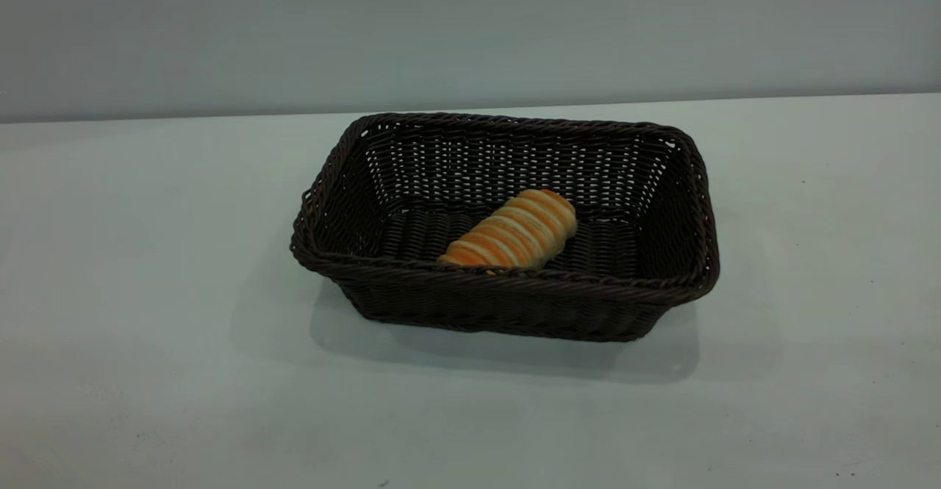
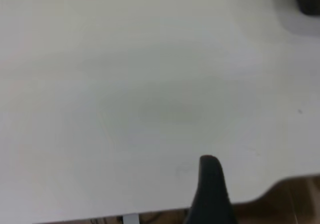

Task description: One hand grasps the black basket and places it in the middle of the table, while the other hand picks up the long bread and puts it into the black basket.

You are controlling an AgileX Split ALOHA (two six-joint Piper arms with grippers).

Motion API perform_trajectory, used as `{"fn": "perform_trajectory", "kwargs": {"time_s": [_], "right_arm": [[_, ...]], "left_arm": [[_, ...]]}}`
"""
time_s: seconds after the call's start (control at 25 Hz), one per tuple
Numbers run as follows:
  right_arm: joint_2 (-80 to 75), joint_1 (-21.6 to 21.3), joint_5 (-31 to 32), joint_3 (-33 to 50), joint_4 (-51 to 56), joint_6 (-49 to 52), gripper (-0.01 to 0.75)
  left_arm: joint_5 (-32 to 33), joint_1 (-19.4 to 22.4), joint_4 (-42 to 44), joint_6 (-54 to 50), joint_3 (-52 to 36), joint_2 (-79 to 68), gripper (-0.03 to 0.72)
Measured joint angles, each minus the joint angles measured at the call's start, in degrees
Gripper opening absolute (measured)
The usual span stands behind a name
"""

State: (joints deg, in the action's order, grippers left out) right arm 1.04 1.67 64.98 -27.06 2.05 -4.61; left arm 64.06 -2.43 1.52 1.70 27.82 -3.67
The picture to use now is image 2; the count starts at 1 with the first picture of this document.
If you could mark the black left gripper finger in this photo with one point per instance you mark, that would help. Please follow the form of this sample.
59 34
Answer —
211 196

